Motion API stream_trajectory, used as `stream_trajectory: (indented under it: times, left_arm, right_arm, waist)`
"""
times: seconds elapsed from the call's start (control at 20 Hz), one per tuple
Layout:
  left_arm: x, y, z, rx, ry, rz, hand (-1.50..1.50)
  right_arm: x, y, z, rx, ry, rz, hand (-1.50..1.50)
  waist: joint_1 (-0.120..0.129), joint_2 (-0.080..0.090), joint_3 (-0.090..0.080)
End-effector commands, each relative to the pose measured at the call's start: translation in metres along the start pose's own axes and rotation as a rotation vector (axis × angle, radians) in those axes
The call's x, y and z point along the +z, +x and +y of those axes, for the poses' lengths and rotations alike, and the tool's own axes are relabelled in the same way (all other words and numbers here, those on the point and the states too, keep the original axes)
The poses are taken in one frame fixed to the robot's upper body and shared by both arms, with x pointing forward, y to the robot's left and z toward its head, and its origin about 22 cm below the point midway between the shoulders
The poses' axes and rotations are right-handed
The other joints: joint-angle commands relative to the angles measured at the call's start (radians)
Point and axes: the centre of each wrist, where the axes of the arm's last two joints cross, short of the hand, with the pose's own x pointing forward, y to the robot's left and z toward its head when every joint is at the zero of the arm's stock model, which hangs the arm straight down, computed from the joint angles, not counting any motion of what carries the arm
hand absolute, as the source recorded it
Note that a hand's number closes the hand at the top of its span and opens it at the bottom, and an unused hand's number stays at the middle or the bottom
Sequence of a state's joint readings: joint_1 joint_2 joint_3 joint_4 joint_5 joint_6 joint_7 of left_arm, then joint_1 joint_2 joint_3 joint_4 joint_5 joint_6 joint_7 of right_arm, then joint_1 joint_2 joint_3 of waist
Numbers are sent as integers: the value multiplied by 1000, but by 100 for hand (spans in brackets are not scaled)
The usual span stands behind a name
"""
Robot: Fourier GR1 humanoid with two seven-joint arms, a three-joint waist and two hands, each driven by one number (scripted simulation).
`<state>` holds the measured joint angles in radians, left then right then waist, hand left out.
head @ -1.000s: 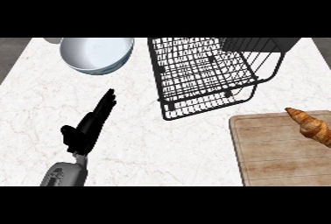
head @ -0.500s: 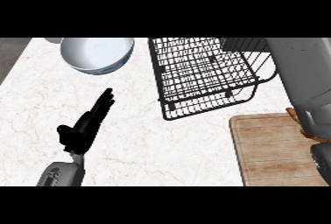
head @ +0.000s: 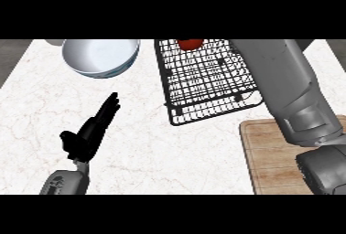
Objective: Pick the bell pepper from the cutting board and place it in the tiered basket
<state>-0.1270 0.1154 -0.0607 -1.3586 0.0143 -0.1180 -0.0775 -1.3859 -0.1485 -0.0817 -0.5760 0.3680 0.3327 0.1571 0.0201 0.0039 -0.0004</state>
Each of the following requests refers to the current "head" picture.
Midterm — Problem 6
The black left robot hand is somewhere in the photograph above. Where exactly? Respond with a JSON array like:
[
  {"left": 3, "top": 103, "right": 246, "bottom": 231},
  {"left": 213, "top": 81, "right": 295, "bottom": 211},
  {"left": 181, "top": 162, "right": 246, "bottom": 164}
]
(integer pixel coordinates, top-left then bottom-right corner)
[{"left": 58, "top": 91, "right": 122, "bottom": 164}]

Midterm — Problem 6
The pale grey object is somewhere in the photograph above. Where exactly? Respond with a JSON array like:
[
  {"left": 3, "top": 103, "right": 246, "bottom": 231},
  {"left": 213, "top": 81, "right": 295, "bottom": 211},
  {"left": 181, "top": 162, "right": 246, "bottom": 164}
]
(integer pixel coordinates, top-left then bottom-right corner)
[{"left": 43, "top": 39, "right": 66, "bottom": 47}]

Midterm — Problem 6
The white bowl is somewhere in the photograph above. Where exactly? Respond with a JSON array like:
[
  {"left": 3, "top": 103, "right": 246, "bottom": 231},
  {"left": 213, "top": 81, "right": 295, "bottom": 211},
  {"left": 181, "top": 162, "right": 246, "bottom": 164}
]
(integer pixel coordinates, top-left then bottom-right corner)
[{"left": 61, "top": 39, "right": 142, "bottom": 80}]

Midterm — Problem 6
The wooden cutting board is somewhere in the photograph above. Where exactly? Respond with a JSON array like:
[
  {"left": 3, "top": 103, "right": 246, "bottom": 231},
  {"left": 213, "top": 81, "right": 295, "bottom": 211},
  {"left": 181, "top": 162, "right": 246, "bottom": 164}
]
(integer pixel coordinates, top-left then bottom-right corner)
[{"left": 239, "top": 114, "right": 346, "bottom": 196}]

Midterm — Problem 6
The red bell pepper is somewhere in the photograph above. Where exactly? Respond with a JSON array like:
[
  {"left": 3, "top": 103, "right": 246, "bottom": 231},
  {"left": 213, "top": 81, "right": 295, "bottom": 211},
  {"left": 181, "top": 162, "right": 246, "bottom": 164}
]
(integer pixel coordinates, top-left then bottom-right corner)
[{"left": 178, "top": 39, "right": 206, "bottom": 51}]

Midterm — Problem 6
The black wire tiered basket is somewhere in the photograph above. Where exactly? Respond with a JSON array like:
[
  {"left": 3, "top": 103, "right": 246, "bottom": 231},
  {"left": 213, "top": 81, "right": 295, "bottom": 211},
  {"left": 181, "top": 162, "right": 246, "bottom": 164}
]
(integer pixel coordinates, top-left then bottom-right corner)
[{"left": 153, "top": 39, "right": 265, "bottom": 127}]

